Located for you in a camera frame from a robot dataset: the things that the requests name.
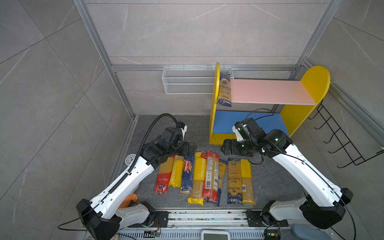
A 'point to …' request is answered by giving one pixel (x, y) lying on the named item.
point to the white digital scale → (215, 235)
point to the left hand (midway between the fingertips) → (188, 141)
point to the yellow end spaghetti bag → (247, 182)
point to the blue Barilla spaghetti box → (188, 174)
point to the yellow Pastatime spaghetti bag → (197, 195)
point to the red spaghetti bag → (161, 185)
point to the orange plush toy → (126, 202)
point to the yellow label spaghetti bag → (175, 179)
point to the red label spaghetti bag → (211, 184)
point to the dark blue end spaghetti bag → (235, 191)
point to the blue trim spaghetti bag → (221, 176)
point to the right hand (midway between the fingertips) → (228, 148)
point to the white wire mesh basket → (186, 80)
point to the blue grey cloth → (308, 232)
